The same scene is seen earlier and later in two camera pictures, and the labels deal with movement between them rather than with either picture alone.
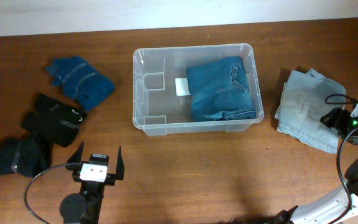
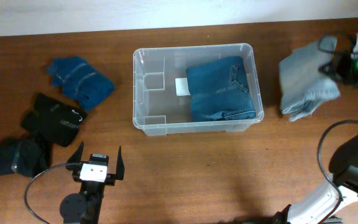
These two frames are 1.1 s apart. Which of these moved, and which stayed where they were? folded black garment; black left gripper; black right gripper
Moved: black right gripper
Stayed: black left gripper; folded black garment
